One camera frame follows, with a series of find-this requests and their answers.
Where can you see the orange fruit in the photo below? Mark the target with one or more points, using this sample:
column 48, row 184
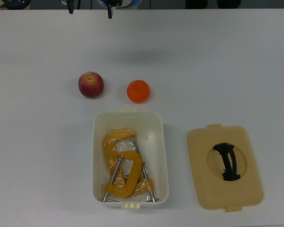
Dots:
column 138, row 91

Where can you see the red apple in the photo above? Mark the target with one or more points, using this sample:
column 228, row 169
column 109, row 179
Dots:
column 91, row 86

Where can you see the white plastic container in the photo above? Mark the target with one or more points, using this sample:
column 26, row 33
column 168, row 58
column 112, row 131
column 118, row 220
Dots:
column 98, row 151

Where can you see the large yellow C-clamp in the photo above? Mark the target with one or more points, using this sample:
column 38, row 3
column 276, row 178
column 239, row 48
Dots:
column 108, row 146

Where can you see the small yellow C-clamp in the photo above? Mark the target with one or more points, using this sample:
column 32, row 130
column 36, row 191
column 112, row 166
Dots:
column 135, row 165

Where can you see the black table clamp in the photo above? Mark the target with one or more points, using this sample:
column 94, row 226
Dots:
column 110, row 10
column 71, row 7

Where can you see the blue and white round object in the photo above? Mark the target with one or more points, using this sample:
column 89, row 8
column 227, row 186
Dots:
column 135, row 2

